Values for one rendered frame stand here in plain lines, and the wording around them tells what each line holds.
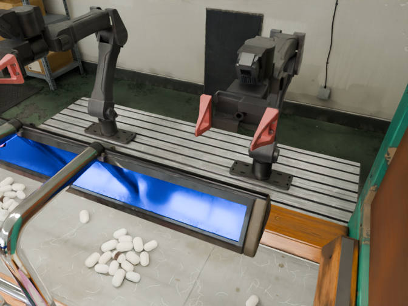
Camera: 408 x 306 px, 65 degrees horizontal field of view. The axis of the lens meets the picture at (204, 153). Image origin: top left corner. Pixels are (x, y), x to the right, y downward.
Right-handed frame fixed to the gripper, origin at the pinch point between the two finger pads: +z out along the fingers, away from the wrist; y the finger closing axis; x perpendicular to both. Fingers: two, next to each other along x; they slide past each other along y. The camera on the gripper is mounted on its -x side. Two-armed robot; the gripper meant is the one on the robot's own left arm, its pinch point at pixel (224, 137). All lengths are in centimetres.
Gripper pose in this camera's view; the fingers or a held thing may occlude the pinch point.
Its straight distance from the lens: 52.8
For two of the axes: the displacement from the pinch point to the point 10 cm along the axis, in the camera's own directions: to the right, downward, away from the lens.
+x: 0.0, 7.8, 6.3
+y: 9.2, 2.5, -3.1
